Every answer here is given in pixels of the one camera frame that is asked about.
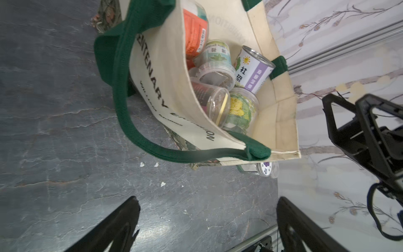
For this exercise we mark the teal label seed cup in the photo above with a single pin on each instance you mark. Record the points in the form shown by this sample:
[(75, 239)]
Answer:
[(214, 51)]

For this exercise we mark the purple label metal can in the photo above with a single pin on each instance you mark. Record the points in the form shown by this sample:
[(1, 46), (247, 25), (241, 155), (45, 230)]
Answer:
[(252, 69)]

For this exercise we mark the clear lid seed cup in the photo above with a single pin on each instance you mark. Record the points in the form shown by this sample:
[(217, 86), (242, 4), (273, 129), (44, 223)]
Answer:
[(218, 74)]

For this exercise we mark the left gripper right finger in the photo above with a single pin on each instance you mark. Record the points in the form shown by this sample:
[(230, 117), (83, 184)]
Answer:
[(298, 232)]

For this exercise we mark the yellow green seed cup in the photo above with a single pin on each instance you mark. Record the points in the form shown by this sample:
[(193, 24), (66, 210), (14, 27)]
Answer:
[(244, 109)]

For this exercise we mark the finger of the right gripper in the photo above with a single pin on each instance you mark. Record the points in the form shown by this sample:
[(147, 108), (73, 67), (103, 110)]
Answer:
[(350, 136), (385, 146)]

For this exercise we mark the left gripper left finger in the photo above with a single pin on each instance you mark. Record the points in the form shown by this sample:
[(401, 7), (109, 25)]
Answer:
[(116, 233)]

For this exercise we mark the purple flower lid jar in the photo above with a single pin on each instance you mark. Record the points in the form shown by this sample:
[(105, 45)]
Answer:
[(264, 169)]

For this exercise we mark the cream canvas tote bag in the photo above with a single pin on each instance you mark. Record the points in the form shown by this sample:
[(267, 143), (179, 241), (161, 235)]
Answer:
[(146, 52)]

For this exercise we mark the red label seed jar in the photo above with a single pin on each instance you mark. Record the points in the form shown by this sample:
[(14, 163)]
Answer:
[(196, 30)]

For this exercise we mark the red flower seed cup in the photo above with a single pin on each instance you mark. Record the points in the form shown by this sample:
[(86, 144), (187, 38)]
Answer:
[(215, 101)]

